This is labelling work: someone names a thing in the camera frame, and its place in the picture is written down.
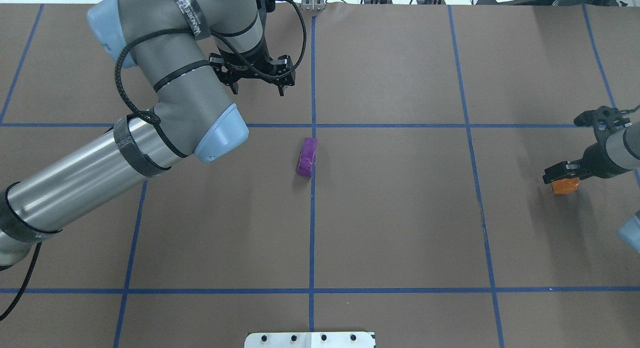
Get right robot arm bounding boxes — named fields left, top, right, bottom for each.
left=542, top=124, right=640, bottom=184

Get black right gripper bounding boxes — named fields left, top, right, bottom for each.
left=542, top=143, right=626, bottom=184

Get purple trapezoid block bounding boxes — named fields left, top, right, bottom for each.
left=296, top=137, right=318, bottom=179

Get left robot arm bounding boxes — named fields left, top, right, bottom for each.
left=1, top=0, right=298, bottom=270

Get orange trapezoid block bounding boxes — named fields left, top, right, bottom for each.
left=551, top=177, right=581, bottom=196

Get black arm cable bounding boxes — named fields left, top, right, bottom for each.
left=0, top=0, right=307, bottom=321

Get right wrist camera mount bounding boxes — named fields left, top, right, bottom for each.
left=573, top=106, right=638, bottom=132

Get white camera stand post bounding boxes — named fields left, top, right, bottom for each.
left=243, top=331, right=377, bottom=348

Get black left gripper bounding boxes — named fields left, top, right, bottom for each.
left=209, top=42, right=296, bottom=97

